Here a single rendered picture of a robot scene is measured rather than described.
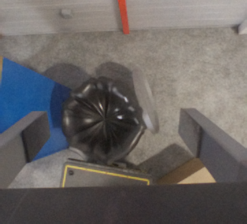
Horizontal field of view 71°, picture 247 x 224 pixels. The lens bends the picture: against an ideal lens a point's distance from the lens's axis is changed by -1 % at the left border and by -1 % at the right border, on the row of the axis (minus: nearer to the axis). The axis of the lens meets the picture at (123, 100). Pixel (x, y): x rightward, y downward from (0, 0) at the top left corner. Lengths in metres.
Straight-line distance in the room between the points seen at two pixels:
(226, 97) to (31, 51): 2.02
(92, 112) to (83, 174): 0.53
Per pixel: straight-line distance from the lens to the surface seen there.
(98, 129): 1.18
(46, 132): 0.17
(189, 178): 1.48
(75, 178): 1.51
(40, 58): 2.08
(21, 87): 1.15
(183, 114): 0.16
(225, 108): 1.86
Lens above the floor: 1.68
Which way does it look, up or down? 81 degrees down
